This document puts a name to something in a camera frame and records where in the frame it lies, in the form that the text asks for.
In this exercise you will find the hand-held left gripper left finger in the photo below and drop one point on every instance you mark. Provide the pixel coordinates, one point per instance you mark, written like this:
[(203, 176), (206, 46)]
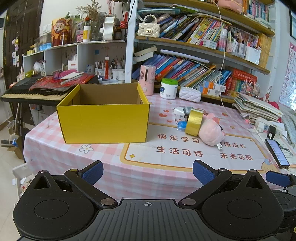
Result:
[(92, 173)]

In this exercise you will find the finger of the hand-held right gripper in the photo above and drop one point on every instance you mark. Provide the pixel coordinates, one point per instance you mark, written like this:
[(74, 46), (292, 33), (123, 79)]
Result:
[(277, 178)]

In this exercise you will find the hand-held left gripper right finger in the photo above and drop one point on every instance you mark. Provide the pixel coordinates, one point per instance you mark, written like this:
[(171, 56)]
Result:
[(204, 172)]

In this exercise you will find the pink plush toy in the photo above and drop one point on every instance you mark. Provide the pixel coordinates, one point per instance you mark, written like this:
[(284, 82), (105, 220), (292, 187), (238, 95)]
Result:
[(209, 132)]

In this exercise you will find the gold tape roll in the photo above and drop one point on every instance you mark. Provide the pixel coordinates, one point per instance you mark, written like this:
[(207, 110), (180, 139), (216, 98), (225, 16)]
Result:
[(193, 122)]

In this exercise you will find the small blue plastic object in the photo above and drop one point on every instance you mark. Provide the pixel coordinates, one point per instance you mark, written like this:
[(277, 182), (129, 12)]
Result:
[(182, 126)]

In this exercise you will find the yellow cardboard box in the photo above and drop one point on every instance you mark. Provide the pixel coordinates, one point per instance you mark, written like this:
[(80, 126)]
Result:
[(104, 122)]

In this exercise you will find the small grey object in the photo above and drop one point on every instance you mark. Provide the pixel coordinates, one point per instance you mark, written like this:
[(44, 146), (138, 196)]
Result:
[(187, 110)]

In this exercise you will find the white charger adapter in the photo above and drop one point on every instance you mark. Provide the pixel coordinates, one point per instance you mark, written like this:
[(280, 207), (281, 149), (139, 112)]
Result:
[(178, 111)]

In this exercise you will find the black smartphone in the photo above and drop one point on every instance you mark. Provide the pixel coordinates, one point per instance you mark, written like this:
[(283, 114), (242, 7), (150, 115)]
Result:
[(277, 153)]

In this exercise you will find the black charger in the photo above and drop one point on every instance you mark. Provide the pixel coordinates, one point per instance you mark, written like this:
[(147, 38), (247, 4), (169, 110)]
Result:
[(271, 132)]

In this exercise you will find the pink checked printed tablecloth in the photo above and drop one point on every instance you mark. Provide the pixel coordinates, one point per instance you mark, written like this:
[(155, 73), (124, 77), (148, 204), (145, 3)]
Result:
[(161, 150)]

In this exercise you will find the white power strip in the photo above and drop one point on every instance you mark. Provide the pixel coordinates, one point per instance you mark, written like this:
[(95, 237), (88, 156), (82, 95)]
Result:
[(281, 129)]

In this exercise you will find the white plug charger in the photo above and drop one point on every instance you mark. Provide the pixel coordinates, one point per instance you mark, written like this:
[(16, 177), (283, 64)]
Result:
[(261, 125)]

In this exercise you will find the grey blanket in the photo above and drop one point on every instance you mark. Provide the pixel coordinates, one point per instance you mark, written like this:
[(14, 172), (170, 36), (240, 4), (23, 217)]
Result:
[(289, 120)]

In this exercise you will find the red cloth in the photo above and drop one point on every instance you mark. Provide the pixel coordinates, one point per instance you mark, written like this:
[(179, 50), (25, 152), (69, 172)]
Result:
[(275, 105)]

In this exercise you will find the white storage bin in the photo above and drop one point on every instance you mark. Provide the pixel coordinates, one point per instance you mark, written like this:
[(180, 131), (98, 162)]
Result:
[(19, 171)]

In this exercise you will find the stack of paper booklets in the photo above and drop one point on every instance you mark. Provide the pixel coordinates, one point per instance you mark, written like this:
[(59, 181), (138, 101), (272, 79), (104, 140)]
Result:
[(256, 106)]

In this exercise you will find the white quilted purse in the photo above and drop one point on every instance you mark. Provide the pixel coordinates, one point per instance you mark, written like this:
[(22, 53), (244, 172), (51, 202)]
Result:
[(189, 95)]

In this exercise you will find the cardboard carton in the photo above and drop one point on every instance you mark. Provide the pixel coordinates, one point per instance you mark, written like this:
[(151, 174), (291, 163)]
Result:
[(16, 149)]

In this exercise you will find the orange blue medicine box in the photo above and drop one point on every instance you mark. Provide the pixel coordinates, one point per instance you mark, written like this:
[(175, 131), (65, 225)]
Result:
[(209, 92), (215, 86)]

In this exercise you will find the red deer ornament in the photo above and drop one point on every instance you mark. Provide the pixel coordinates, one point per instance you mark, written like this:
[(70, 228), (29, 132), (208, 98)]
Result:
[(268, 93)]

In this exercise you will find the white jar green lid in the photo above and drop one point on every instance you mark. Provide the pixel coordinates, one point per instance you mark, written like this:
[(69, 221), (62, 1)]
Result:
[(168, 90)]

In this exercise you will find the keyboard stand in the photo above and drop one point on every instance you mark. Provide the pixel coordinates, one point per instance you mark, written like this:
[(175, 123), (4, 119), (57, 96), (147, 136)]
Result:
[(18, 118)]

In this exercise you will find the colourful flower decoration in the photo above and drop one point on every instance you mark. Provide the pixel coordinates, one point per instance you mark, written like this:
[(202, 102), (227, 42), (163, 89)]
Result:
[(251, 88)]

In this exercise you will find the white booklet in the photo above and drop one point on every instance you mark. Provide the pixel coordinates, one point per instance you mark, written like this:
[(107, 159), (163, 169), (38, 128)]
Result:
[(71, 77)]

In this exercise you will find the pile of red packets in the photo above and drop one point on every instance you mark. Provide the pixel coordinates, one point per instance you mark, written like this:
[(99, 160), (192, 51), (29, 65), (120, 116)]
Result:
[(46, 84)]

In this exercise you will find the white pen mug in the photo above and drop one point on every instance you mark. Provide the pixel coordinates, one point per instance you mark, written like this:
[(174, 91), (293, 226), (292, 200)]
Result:
[(100, 71), (118, 75)]

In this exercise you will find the red boxed book set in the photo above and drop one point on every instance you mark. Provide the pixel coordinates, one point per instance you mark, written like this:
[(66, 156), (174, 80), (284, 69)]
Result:
[(242, 77)]

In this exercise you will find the magenta wrapper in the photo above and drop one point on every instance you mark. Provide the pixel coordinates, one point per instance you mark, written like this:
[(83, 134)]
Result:
[(58, 75)]

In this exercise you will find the row of blue children's books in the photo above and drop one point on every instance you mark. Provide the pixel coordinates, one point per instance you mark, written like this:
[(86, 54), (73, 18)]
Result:
[(185, 69)]

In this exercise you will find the red tassel ornament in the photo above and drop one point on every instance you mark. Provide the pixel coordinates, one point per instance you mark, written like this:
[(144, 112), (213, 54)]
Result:
[(106, 69)]

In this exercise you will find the black electronic keyboard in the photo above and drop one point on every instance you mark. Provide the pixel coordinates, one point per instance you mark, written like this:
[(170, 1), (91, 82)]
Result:
[(23, 93)]

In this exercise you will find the pink humidifier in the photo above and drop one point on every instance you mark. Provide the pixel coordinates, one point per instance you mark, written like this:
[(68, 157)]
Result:
[(148, 80)]

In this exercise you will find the white box red label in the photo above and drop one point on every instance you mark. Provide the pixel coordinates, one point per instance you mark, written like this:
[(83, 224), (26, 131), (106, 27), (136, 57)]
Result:
[(73, 66)]

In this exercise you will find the white paper roll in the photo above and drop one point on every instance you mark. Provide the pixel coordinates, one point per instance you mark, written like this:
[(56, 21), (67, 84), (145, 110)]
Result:
[(185, 55)]

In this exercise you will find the white plastic bag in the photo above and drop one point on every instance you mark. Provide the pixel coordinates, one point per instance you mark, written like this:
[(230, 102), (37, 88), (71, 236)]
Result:
[(38, 67)]

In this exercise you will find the white cubby shelf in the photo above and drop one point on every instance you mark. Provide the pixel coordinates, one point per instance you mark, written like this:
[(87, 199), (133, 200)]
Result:
[(55, 58)]

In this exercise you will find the white pen box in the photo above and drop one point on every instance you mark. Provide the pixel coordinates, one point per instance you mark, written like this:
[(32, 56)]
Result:
[(252, 55)]

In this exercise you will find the row of yellow books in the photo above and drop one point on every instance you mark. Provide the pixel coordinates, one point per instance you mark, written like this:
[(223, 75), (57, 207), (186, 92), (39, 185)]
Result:
[(264, 51)]

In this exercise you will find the white teal box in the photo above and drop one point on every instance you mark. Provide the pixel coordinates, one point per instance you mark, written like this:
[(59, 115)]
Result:
[(210, 44)]

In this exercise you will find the clear pen cups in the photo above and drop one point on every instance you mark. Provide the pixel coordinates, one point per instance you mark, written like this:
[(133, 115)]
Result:
[(235, 47)]

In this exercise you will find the pair of thick books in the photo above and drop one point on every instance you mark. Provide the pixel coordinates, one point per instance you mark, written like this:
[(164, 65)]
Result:
[(144, 54)]

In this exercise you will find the glitter bottle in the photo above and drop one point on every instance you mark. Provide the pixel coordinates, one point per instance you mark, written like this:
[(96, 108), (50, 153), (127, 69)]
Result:
[(222, 41)]

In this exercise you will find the wooden bookshelf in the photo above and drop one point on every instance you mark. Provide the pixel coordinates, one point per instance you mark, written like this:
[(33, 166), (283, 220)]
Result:
[(129, 46)]

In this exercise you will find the blue packets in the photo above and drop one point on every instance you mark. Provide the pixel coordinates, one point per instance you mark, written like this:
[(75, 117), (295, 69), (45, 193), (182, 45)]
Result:
[(45, 46)]

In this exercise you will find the white bottle yellow label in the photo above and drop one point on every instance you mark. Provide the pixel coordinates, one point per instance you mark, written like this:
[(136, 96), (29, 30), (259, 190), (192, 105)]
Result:
[(86, 34)]

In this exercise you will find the brown glass bottle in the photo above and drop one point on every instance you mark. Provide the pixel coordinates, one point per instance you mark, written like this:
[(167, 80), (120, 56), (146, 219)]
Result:
[(118, 34)]

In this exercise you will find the row of colourful leaning books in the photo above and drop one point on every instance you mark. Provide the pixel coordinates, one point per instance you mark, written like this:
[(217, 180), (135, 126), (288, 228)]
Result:
[(196, 30)]

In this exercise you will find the fortune god figure box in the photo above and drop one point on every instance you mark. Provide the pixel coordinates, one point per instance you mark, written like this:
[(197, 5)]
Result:
[(60, 33)]

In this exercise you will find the white ribbon roll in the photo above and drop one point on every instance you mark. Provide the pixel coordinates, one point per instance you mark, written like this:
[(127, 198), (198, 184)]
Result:
[(108, 30)]

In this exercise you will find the black framed screen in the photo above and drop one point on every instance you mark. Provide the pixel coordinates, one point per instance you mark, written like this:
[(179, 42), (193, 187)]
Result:
[(293, 25)]

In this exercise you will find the cream quilted pearl handbag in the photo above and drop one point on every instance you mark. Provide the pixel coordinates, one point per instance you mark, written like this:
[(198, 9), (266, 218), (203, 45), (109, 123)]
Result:
[(148, 29)]

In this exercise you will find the dark brown door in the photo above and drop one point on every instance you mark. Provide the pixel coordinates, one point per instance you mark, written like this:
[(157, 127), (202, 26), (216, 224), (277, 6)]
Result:
[(23, 27)]

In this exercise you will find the dried flowers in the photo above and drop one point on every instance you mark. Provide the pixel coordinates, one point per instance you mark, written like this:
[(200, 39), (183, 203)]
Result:
[(92, 11)]

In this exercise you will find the alphabet wall poster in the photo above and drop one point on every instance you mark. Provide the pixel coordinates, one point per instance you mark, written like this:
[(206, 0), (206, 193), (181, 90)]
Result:
[(289, 76)]

